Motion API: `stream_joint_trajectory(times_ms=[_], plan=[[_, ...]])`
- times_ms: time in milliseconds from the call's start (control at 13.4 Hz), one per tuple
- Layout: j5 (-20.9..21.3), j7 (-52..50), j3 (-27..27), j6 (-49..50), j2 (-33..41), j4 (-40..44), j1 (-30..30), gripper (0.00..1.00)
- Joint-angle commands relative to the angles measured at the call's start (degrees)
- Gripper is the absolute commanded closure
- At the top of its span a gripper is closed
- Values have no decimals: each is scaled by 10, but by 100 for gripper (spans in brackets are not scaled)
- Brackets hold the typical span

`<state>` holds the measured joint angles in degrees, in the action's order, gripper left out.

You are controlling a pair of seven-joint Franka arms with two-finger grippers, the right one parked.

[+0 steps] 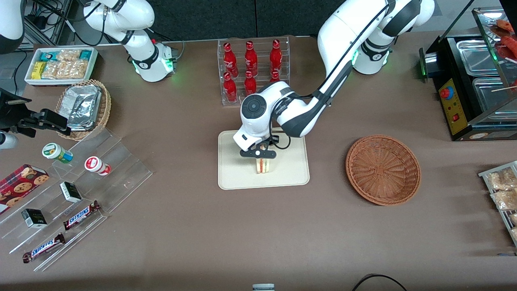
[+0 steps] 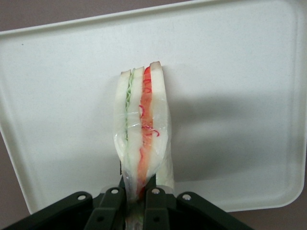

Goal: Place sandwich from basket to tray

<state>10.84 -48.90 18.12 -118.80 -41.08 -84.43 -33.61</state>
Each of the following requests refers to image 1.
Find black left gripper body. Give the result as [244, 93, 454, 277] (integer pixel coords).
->
[240, 141, 278, 159]

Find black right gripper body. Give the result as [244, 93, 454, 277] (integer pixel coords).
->
[0, 88, 42, 138]

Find cream plastic tray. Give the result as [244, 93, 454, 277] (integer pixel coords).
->
[218, 126, 310, 190]

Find small tan wicker basket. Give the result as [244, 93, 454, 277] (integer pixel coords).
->
[55, 79, 112, 141]

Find round brown wicker basket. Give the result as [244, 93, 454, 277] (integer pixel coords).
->
[345, 135, 421, 206]

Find silver foil packet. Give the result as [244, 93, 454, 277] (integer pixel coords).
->
[67, 114, 98, 131]
[65, 85, 102, 118]

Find green lid white cup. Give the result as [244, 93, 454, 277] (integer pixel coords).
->
[42, 143, 74, 164]

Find white rectangular snack bin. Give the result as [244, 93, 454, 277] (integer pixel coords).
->
[24, 47, 99, 86]

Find clear cracker bag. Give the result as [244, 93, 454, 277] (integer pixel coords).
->
[57, 49, 81, 62]
[61, 60, 89, 79]
[42, 61, 65, 80]

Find red lid white cup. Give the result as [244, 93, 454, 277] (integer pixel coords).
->
[84, 156, 111, 176]

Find clear acrylic bottle rack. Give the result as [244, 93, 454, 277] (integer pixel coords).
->
[217, 36, 290, 106]

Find small black box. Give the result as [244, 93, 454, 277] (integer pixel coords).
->
[21, 209, 48, 229]
[59, 181, 82, 203]

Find red cookie box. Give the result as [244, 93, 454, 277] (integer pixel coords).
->
[0, 164, 50, 215]

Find clear acrylic stepped stand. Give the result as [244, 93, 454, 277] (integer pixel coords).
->
[0, 127, 153, 272]

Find brown snickers bar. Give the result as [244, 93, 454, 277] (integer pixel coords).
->
[22, 233, 66, 264]
[63, 200, 101, 231]

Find black glass food warmer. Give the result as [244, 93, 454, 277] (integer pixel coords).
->
[419, 6, 517, 142]

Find steel warmer pan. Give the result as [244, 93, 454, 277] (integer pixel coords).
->
[472, 76, 517, 117]
[456, 38, 504, 76]

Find clear bag of snacks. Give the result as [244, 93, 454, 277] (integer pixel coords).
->
[491, 189, 517, 211]
[486, 168, 517, 190]

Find aluminium frame with cables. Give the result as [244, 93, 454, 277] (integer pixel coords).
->
[23, 0, 74, 47]

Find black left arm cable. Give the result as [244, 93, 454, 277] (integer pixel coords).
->
[267, 0, 394, 122]

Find black right base cables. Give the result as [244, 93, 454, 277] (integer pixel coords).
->
[150, 28, 186, 61]

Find black cable loop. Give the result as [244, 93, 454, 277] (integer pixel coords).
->
[351, 274, 408, 291]

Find grey wire rack tray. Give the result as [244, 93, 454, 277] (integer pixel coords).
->
[478, 161, 517, 247]

